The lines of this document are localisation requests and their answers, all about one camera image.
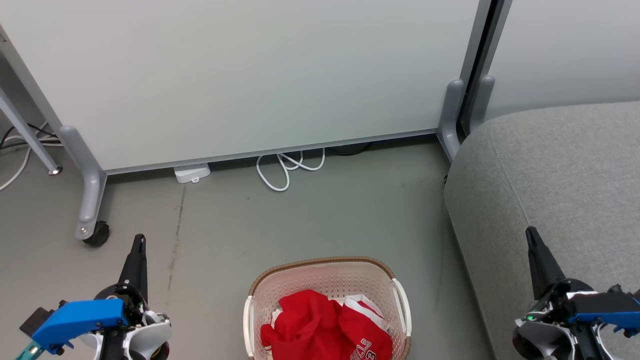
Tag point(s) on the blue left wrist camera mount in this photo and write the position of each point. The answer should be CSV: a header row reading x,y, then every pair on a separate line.
x,y
75,320

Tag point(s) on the grey metal table leg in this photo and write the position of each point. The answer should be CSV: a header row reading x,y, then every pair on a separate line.
x,y
25,131

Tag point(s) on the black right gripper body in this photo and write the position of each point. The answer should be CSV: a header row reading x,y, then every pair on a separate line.
x,y
545,335

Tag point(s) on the pink plastic laundry basket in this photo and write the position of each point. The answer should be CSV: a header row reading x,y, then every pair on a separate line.
x,y
325,275

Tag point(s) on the narrow white partition panel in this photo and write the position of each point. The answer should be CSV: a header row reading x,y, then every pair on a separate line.
x,y
565,50

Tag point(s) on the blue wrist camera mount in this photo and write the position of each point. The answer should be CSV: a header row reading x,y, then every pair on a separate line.
x,y
605,307
75,320

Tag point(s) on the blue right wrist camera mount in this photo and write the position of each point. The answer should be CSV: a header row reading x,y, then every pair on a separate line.
x,y
605,307

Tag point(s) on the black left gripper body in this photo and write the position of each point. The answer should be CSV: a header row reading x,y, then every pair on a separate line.
x,y
145,340

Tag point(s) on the large white partition panel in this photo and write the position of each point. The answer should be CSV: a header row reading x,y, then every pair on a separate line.
x,y
250,75

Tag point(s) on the black item under partition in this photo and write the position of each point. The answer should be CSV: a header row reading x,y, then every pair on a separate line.
x,y
350,148

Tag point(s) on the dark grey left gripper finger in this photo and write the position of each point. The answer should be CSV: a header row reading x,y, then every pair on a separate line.
x,y
136,265

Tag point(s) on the red and white jersey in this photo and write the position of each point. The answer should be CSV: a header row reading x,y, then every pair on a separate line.
x,y
310,325

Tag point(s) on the grey fabric sofa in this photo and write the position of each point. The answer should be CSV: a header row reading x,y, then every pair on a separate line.
x,y
560,180

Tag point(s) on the white power adapter box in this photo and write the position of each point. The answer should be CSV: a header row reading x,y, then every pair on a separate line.
x,y
191,172

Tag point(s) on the black caster wheel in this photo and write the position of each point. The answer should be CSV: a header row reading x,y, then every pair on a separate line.
x,y
98,234

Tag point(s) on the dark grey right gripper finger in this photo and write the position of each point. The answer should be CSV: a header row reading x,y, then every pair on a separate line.
x,y
542,265

